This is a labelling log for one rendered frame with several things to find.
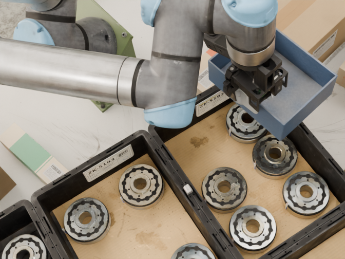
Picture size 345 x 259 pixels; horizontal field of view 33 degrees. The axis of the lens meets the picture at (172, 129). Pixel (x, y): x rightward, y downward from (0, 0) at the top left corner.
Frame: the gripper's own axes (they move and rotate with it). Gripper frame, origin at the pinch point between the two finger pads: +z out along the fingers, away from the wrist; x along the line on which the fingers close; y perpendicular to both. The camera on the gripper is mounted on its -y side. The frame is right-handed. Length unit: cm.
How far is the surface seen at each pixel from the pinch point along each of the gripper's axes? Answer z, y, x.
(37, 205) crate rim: 16, -19, -44
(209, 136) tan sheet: 29.3, -9.1, -3.9
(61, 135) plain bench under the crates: 40, -42, -30
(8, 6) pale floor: 112, -153, -7
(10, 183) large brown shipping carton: 36, -38, -48
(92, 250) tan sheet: 27, -6, -42
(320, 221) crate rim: 19.5, 24.1, -2.7
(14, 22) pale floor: 111, -144, -11
